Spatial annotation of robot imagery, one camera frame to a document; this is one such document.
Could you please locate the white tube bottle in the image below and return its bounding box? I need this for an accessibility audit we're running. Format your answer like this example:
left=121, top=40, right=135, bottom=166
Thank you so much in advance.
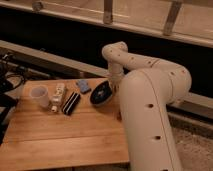
left=51, top=83, right=67, bottom=112

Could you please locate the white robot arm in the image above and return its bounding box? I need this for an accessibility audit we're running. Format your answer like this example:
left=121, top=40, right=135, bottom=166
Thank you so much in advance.
left=102, top=42, right=192, bottom=171

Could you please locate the metal bracket right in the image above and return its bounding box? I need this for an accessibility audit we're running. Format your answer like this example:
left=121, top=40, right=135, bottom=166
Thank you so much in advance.
left=163, top=0, right=183, bottom=36

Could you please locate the wooden board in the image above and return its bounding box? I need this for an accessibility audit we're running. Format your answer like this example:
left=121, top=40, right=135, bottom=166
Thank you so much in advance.
left=0, top=81, right=129, bottom=170

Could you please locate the round metal knob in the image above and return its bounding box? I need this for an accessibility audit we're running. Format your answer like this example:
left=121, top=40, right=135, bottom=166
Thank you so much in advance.
left=32, top=1, right=43, bottom=11

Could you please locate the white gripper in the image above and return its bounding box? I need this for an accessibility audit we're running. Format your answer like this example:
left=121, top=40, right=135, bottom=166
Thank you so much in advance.
left=108, top=64, right=124, bottom=90

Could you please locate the red brown small object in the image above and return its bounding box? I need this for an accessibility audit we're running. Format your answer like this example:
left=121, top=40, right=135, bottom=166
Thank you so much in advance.
left=116, top=111, right=122, bottom=120

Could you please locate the black striped box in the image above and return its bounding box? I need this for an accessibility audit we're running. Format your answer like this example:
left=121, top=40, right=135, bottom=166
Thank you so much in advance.
left=62, top=92, right=81, bottom=115

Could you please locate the dark ceramic bowl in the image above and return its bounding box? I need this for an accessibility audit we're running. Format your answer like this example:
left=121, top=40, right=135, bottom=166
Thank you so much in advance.
left=90, top=81, right=112, bottom=106

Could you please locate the metal bracket centre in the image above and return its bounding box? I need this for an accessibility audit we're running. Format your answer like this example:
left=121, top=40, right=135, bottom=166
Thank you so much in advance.
left=103, top=0, right=113, bottom=24

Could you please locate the metal bracket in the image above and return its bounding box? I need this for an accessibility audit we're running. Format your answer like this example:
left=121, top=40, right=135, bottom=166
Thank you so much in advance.
left=163, top=0, right=183, bottom=36
left=103, top=0, right=113, bottom=24

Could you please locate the black cables and equipment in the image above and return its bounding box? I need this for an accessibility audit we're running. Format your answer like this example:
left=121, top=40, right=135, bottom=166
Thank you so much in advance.
left=0, top=52, right=29, bottom=144

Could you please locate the translucent plastic cup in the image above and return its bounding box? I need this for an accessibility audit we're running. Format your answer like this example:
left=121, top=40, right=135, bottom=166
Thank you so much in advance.
left=30, top=86, right=50, bottom=108

